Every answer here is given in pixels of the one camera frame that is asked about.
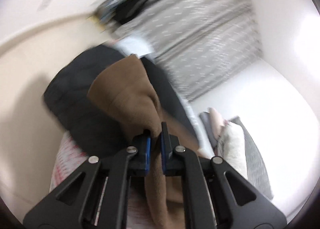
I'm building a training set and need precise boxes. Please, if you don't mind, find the brown corduroy coat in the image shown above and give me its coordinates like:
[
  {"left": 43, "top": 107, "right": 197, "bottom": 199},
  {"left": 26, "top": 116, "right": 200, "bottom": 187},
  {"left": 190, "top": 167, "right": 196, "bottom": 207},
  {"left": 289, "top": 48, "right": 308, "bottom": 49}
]
[{"left": 87, "top": 55, "right": 199, "bottom": 228}]

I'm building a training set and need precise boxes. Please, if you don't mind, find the pink pillow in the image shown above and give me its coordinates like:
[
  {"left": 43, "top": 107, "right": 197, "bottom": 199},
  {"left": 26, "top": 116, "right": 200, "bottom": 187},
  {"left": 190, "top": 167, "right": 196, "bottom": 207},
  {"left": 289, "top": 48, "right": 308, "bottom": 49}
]
[{"left": 209, "top": 107, "right": 223, "bottom": 140}]

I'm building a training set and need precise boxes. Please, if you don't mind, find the folded light grey duvet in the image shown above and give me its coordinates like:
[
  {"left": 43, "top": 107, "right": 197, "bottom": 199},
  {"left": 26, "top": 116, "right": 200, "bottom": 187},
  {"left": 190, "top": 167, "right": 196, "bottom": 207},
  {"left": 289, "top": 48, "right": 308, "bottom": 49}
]
[{"left": 216, "top": 121, "right": 248, "bottom": 179}]

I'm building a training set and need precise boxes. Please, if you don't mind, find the black folded garment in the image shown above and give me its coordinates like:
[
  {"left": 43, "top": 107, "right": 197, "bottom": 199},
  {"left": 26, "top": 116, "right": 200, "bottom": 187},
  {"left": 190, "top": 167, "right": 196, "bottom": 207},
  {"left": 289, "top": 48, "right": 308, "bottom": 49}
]
[{"left": 43, "top": 45, "right": 200, "bottom": 158}]

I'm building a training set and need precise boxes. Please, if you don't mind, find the patterned pink knit blanket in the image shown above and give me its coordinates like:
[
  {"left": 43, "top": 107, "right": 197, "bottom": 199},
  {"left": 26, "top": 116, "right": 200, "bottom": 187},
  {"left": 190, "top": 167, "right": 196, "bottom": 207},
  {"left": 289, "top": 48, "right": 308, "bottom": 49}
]
[{"left": 49, "top": 131, "right": 156, "bottom": 228}]

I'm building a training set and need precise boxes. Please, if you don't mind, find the grey quilted headboard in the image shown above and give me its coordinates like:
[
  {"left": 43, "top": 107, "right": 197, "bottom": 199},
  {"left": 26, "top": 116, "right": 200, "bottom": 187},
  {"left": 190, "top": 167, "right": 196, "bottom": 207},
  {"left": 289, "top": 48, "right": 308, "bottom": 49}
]
[{"left": 229, "top": 116, "right": 273, "bottom": 200}]

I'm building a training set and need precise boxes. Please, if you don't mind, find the grey curtain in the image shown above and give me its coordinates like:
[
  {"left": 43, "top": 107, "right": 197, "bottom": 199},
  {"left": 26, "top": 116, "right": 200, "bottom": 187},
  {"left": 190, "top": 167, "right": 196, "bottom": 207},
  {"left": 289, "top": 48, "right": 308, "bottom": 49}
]
[{"left": 116, "top": 0, "right": 263, "bottom": 101}]

